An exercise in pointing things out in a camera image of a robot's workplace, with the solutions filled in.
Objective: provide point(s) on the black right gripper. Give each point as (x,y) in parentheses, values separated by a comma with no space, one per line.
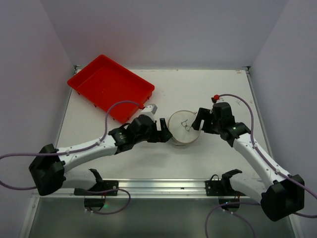
(206,121)

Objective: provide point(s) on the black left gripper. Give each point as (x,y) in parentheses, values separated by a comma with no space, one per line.
(156,132)

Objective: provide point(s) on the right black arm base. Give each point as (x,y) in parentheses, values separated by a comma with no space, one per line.
(220,187)

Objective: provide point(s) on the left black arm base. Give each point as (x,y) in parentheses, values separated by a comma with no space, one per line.
(101,188)

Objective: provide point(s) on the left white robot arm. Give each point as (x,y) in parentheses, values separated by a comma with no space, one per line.
(52,169)

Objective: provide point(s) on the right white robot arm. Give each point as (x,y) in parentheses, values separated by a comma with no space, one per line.
(278,193)

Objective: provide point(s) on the red plastic tray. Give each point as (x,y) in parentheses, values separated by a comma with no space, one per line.
(104,82)

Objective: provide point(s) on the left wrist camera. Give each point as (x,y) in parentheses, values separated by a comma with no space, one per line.
(149,110)

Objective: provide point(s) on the aluminium mounting rail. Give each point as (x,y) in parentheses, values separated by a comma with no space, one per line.
(143,188)

